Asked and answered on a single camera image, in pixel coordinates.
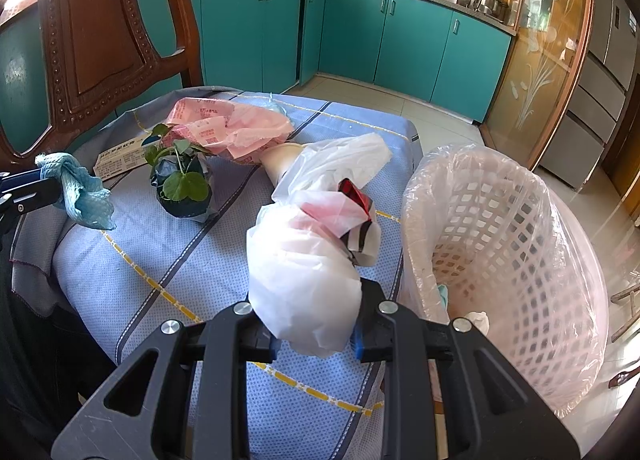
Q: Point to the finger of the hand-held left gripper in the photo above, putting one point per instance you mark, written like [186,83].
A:
[30,195]
[20,175]

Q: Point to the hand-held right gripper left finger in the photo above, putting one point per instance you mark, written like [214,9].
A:
[265,347]

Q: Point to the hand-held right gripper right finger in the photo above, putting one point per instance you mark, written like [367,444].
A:
[370,340]

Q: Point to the blue rag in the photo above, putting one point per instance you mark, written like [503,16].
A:
[85,200]

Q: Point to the white plastic bag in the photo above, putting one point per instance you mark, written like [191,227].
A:
[300,265]

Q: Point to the long cardboard box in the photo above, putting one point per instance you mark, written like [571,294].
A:
[115,162]

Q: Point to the white tissue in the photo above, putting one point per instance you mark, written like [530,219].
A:
[479,324]

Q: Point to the red snack wrapper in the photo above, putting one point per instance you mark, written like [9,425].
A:
[352,192]

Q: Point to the green plant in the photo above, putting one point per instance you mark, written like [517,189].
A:
[185,190]

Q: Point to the white blue striped cup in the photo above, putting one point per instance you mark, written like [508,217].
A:
[282,160]

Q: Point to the pink plastic bag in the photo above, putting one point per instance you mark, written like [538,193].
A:
[225,125]

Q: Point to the white lattice waste basket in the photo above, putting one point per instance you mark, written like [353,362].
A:
[575,265]

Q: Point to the grey cloth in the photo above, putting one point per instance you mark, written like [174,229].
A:
[30,250]

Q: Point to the blue striped cloth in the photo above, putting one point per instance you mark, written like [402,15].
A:
[175,240]

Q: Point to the carved wooden chair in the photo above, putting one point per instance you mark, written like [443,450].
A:
[95,30]

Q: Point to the teal base cabinets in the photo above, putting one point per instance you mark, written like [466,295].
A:
[410,50]

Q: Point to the etched glass sliding door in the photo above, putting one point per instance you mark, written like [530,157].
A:
[540,65]

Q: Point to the grey refrigerator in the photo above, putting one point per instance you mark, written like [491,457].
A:
[595,105]

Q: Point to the steel stock pot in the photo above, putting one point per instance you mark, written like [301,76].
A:
[490,2]

